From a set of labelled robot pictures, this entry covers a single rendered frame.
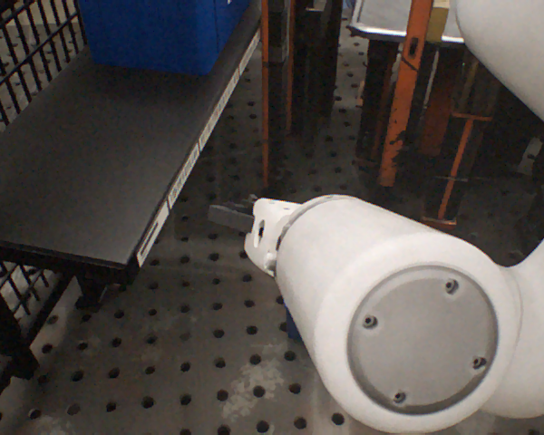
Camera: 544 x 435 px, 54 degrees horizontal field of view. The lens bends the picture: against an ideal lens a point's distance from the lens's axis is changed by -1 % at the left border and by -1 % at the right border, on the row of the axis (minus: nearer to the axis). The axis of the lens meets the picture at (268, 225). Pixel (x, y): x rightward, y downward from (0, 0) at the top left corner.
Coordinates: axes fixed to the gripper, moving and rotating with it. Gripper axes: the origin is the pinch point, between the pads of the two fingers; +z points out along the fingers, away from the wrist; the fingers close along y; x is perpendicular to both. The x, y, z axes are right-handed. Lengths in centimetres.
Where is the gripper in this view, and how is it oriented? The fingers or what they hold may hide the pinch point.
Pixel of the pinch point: (296, 221)
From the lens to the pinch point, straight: 51.8
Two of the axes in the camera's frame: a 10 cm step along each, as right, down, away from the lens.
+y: 9.7, 2.1, 1.4
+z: -1.1, -1.5, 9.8
